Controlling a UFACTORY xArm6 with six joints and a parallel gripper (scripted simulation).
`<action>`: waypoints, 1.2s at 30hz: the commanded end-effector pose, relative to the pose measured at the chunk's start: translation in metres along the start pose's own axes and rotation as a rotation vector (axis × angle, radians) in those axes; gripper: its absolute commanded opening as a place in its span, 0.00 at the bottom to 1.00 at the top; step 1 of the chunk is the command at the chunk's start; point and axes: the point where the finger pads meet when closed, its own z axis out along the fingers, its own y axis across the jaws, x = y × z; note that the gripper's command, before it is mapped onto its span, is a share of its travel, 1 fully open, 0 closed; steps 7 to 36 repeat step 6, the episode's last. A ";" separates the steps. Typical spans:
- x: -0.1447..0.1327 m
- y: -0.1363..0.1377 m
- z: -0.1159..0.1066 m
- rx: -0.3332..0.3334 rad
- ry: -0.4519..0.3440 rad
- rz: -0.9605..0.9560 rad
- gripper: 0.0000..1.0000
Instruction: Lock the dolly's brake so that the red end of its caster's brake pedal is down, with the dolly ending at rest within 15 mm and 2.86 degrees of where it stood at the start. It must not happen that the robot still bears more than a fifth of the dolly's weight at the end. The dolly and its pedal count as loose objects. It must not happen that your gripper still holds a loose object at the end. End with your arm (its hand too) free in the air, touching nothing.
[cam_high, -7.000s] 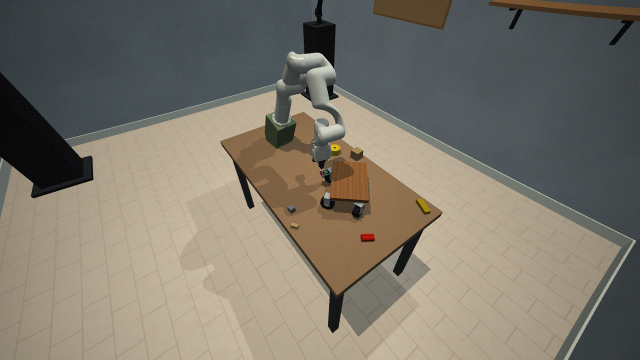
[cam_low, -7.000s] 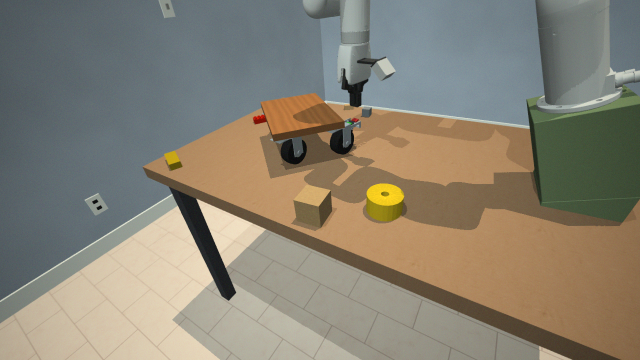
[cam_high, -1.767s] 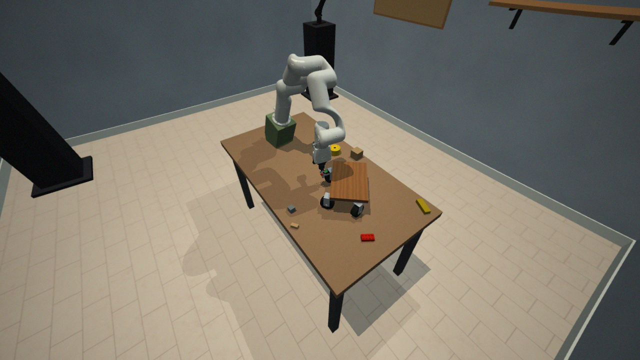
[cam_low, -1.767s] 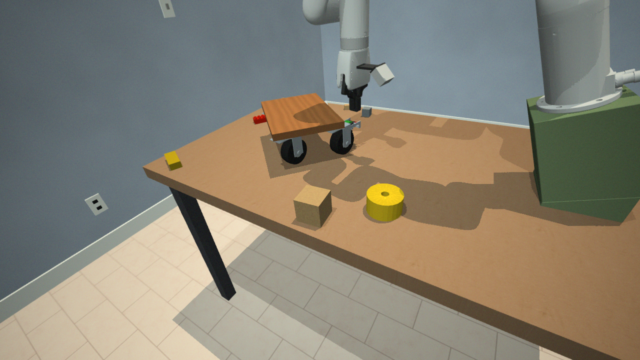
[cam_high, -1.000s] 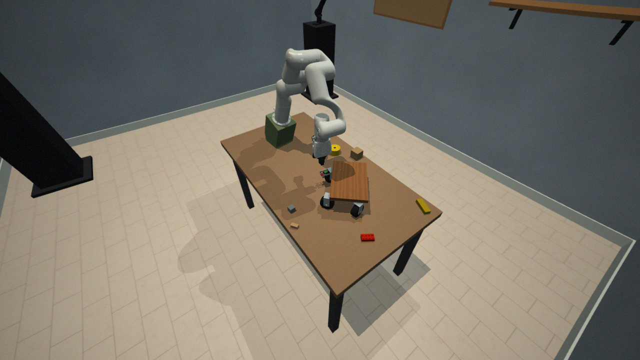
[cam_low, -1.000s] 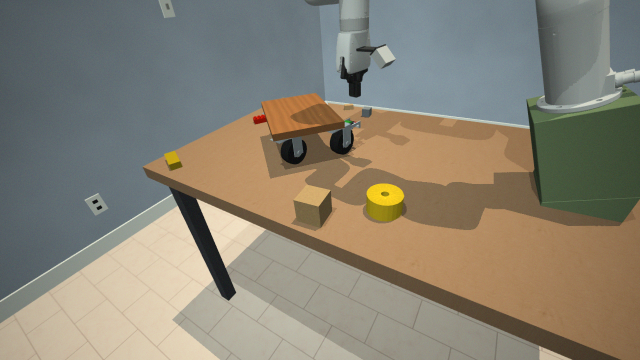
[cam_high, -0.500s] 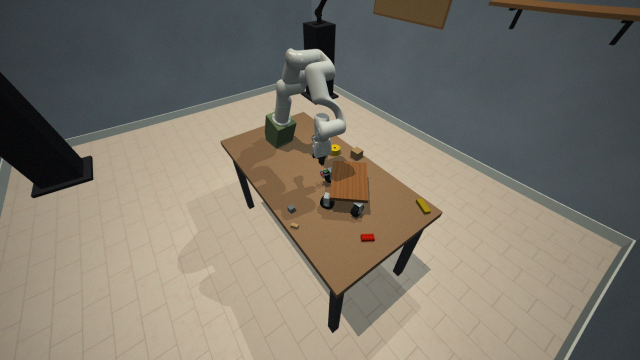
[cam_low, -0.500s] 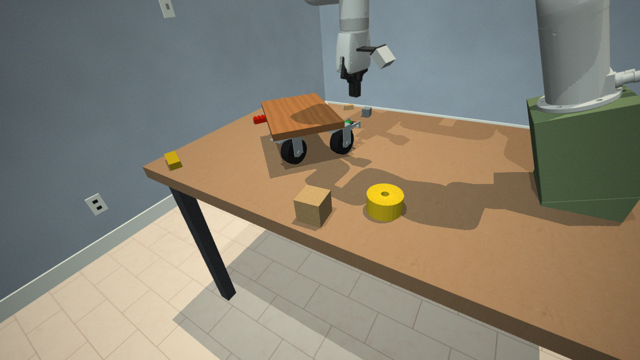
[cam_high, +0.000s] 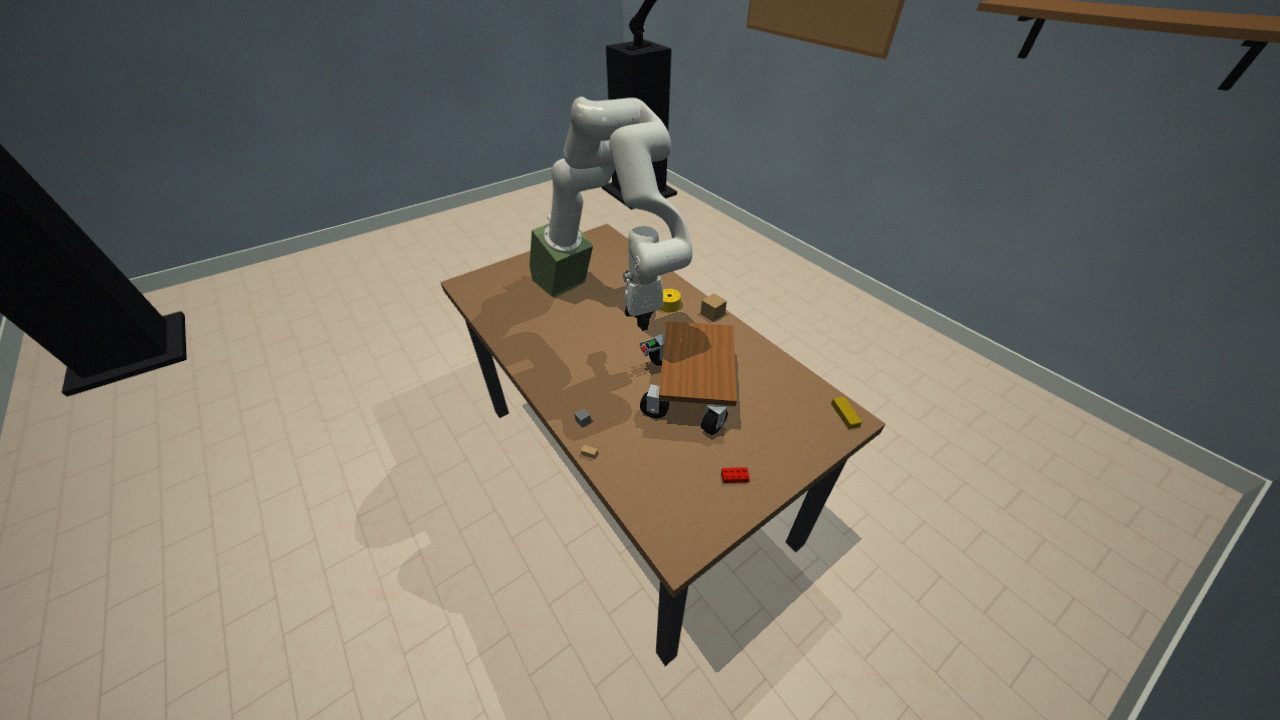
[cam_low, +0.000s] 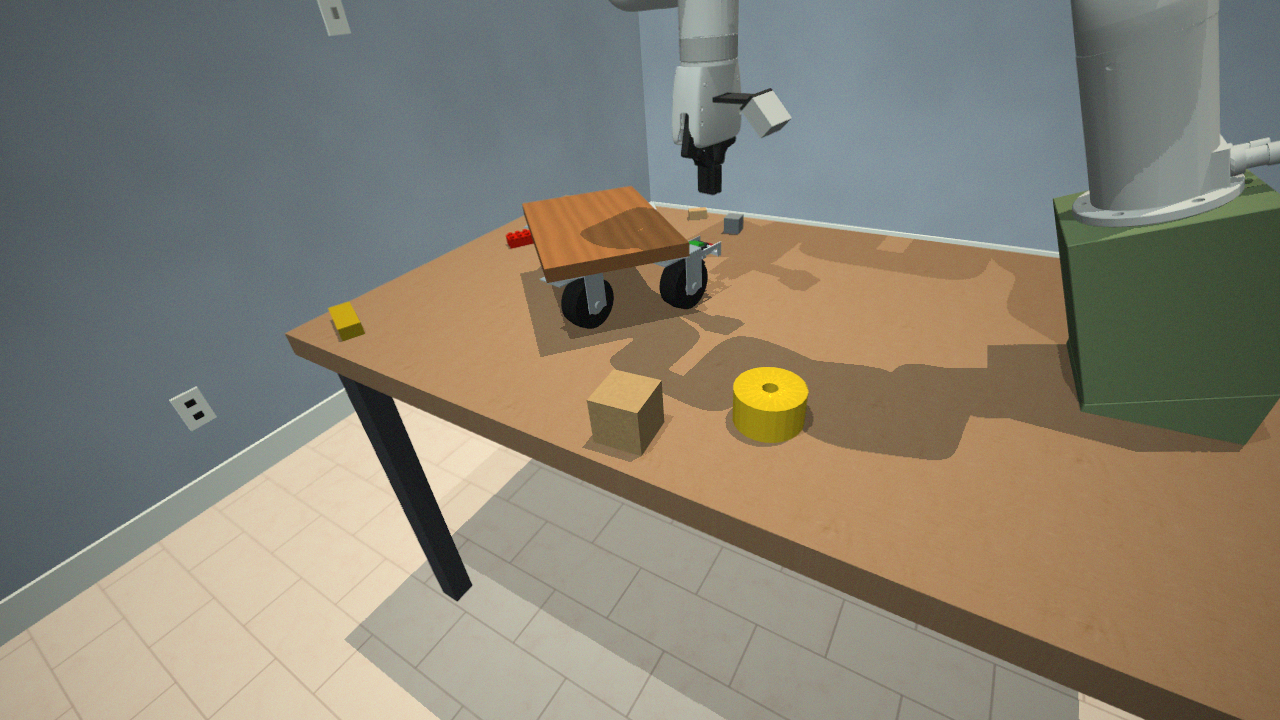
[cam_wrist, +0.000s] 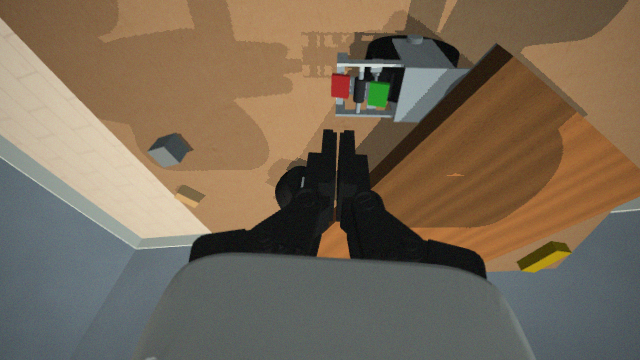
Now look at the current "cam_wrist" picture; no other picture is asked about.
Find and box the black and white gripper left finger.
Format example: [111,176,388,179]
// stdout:
[188,129,337,263]

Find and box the small brown wooden block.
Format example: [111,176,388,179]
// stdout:
[175,185,202,208]

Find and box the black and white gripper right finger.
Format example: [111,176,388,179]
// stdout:
[336,130,487,280]

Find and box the dark grey cube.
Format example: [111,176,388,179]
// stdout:
[147,133,189,168]

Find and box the wooden wheeled dolly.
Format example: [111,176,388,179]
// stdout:
[331,34,640,263]

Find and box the yellow rectangular block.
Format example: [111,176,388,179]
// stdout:
[517,241,572,273]

